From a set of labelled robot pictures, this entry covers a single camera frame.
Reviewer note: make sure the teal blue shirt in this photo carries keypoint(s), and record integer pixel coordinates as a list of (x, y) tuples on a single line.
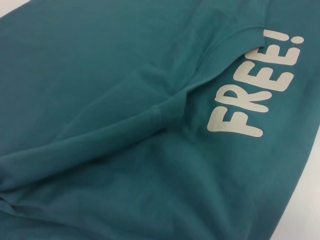
[(125, 112)]

